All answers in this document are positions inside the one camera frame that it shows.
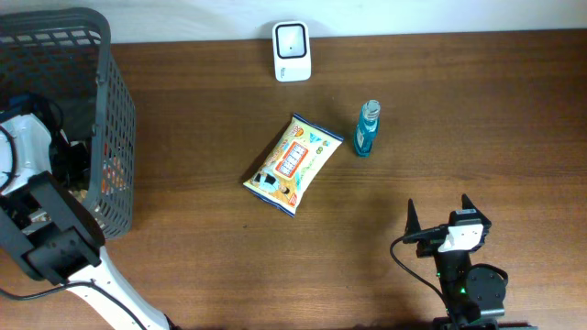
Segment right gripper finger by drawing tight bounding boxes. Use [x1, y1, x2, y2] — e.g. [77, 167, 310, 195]
[404, 199, 421, 235]
[461, 193, 489, 223]

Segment blue mouthwash bottle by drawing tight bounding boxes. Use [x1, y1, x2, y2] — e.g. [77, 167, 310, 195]
[353, 100, 381, 158]

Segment yellow wet wipes pack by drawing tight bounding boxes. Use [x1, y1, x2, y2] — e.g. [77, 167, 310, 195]
[243, 114, 344, 216]

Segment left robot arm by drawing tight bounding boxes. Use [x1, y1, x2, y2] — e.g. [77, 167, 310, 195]
[1, 93, 175, 330]

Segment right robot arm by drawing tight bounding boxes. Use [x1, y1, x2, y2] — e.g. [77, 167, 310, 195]
[400, 195, 533, 330]

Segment white barcode scanner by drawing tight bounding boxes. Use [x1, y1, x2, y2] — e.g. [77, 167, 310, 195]
[271, 21, 312, 83]

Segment dark grey plastic basket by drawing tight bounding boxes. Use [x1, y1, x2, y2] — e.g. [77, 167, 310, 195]
[1, 7, 137, 239]

